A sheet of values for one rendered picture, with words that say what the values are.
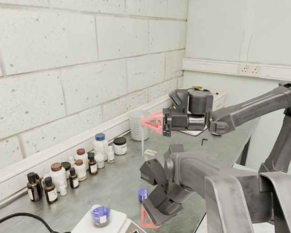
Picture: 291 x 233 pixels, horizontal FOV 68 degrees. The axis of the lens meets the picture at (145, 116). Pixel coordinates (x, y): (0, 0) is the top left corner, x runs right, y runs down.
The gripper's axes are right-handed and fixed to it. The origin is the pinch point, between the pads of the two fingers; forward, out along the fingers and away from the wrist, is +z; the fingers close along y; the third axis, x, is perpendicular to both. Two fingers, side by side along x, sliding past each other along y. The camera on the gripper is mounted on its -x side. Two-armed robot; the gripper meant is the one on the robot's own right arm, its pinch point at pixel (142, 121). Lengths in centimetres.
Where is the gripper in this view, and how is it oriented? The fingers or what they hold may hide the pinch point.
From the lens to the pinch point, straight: 71.1
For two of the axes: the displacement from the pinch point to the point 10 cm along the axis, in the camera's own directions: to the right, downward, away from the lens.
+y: -0.6, 3.8, -9.2
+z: -10.0, -0.1, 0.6
